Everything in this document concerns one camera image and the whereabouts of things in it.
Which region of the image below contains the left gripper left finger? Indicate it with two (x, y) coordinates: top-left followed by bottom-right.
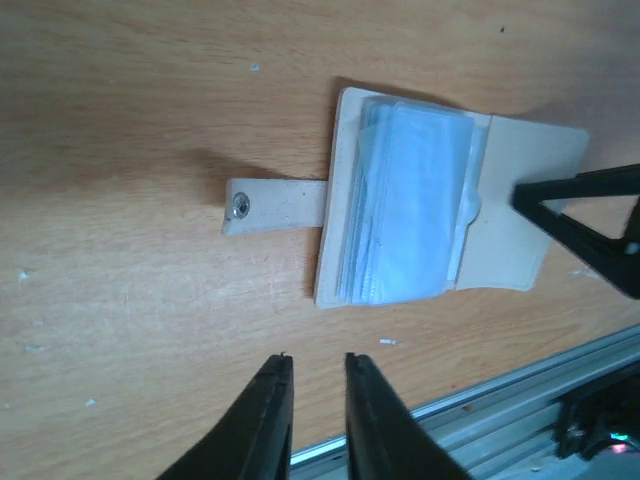
(159, 354), (294, 479)

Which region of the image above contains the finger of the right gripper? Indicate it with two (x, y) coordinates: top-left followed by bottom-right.
(510, 163), (640, 300)

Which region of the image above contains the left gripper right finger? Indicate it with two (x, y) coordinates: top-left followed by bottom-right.
(345, 353), (470, 479)

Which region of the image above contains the beige card holder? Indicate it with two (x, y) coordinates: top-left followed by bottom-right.
(222, 87), (589, 309)

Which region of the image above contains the aluminium rail frame front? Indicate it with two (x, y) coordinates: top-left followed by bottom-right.
(291, 327), (639, 479)

